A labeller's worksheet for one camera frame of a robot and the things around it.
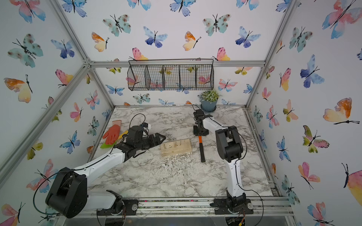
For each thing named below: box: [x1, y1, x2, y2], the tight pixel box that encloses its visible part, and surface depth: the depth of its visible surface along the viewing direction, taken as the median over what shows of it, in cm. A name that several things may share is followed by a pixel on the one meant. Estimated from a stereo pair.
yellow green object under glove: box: [100, 129, 129, 149], surface depth 98 cm
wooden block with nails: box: [160, 138, 192, 157], surface depth 95 cm
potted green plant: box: [200, 89, 220, 113], surface depth 110 cm
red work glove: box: [102, 120, 122, 146], surface depth 104 cm
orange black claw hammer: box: [198, 135, 206, 163], surface depth 95 cm
